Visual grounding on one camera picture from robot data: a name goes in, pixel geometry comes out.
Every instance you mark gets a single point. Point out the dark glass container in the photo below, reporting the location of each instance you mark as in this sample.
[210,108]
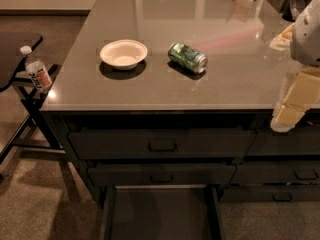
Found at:
[298,0]

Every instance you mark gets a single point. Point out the clear plastic water bottle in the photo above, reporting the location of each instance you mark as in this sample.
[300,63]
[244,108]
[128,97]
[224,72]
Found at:
[36,70]

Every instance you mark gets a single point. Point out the green soda can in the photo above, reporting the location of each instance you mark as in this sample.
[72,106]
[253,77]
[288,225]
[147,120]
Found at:
[188,57]

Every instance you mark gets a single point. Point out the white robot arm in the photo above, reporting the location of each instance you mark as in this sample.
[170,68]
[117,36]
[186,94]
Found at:
[305,40]

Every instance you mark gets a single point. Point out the open bottom left drawer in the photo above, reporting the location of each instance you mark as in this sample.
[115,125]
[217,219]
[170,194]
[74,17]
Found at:
[161,213]

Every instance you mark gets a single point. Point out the dark side table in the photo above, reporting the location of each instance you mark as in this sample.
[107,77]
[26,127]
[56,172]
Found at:
[11,63]

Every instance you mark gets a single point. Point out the white paper bowl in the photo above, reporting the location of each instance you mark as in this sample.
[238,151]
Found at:
[123,54]

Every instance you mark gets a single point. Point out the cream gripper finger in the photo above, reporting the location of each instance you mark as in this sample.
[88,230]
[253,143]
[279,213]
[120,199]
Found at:
[298,93]

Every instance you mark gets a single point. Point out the middle left dark drawer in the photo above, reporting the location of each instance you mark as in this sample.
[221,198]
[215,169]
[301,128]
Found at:
[161,174]

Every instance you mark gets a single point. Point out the top right dark drawer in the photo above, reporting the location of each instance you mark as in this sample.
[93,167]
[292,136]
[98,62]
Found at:
[299,141]

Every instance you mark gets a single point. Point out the top left dark drawer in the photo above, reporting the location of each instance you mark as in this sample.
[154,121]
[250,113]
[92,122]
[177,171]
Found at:
[161,143]

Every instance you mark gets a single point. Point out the dark drawer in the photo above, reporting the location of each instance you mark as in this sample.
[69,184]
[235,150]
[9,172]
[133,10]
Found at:
[299,141]
[161,143]
[277,172]
[161,174]
[272,194]

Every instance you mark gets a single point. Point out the bottom right dark drawer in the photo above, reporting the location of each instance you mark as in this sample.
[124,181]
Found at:
[272,194]

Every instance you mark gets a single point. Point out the middle right dark drawer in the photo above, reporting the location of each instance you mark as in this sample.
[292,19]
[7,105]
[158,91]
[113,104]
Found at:
[277,172]

